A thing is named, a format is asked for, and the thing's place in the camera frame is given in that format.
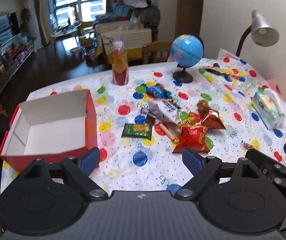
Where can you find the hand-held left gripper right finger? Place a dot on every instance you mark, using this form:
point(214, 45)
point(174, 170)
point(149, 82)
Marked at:
point(191, 160)

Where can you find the large red snack packet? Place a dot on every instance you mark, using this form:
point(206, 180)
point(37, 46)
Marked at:
point(191, 137)

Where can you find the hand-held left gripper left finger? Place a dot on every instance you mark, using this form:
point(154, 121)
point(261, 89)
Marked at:
point(90, 158)

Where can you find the wooden chair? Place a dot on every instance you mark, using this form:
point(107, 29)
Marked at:
point(155, 48)

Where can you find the silver desk lamp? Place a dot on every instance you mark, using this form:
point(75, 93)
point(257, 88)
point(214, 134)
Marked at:
point(263, 27)

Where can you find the blue snack packet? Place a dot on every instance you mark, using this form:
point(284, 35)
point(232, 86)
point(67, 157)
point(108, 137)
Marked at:
point(156, 91)

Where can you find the white snack packet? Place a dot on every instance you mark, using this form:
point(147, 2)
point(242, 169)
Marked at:
point(161, 110)

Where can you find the red cardboard box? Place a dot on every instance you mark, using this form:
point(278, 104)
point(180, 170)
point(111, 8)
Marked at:
point(55, 132)

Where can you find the dark yellow snack packet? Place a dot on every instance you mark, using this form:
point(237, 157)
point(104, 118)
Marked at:
point(216, 70)

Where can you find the orange juice bottle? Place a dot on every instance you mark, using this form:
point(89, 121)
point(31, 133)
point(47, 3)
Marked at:
point(120, 65)

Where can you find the wooden stick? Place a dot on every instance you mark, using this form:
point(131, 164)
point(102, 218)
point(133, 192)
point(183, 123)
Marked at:
point(168, 133)

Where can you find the brown triangular snack packet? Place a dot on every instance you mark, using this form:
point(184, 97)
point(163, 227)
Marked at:
point(211, 120)

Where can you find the purple candy packet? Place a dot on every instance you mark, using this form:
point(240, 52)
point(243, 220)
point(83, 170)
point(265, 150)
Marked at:
point(144, 110)

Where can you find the small blue globe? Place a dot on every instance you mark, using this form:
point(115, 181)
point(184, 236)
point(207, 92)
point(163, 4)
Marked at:
point(186, 48)

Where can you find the coffee table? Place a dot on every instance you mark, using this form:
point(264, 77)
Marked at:
point(65, 31)

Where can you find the balloon print tablecloth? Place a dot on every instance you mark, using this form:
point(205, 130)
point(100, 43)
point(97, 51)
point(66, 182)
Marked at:
point(138, 170)

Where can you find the television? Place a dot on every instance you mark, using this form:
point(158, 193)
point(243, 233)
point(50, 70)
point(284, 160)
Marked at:
point(5, 27)

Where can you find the green snack packet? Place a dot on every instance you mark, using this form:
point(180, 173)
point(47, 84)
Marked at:
point(136, 130)

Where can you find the sofa with yellow white cover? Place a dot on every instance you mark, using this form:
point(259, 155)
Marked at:
point(135, 36)

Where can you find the small round stool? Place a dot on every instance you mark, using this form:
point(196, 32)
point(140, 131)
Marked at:
point(77, 49)

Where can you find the tissue pack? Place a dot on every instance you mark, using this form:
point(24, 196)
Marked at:
point(265, 107)

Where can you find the low media cabinet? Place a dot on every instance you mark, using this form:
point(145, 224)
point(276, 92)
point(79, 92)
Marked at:
point(13, 65)

